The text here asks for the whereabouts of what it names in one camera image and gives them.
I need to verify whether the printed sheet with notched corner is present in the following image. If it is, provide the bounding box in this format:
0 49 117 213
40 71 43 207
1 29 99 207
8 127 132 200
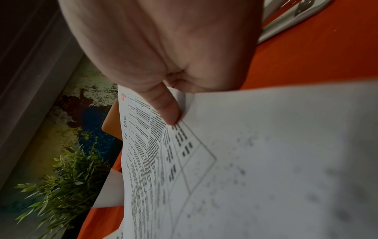
116 79 378 239

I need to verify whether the red tablecloth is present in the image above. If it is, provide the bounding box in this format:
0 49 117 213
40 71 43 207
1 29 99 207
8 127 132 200
76 0 378 239

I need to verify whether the colourful wall painting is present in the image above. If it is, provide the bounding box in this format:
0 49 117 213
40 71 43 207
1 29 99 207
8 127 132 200
9 54 125 211

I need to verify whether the person's right hand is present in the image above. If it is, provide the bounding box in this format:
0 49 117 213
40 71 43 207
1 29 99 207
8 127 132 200
57 0 265 126

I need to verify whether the orange chair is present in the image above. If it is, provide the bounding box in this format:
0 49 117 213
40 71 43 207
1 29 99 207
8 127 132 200
101 98 124 141

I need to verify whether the white stapler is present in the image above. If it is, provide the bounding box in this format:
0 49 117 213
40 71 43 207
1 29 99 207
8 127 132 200
256 0 335 45

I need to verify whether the green plant in white pot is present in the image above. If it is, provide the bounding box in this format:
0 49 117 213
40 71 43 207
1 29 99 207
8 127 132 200
14 144 125 239

